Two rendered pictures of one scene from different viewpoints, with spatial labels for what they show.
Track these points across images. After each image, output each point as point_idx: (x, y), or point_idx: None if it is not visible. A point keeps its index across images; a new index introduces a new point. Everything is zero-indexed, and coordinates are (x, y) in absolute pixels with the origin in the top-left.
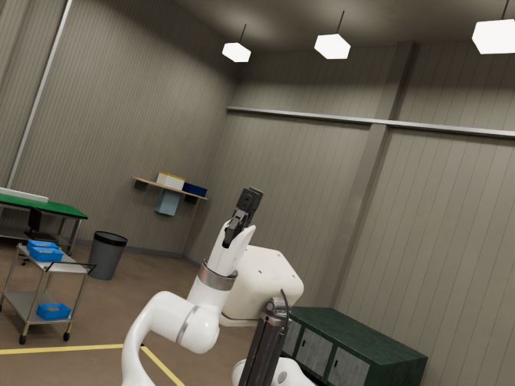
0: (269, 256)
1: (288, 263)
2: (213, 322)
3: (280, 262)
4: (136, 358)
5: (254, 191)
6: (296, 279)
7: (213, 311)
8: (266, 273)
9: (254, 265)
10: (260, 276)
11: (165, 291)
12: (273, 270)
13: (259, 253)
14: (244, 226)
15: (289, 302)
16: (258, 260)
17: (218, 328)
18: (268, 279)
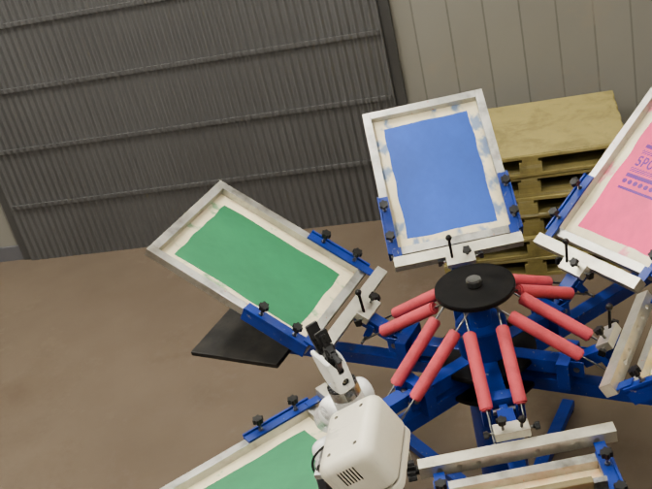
0: (352, 430)
1: (343, 453)
2: (322, 400)
3: (345, 441)
4: None
5: (309, 324)
6: (324, 457)
7: (333, 403)
8: (335, 423)
9: (342, 412)
10: (332, 417)
11: (361, 379)
12: (336, 431)
13: (355, 418)
14: (316, 349)
15: (319, 463)
16: (348, 417)
17: (322, 408)
18: (329, 426)
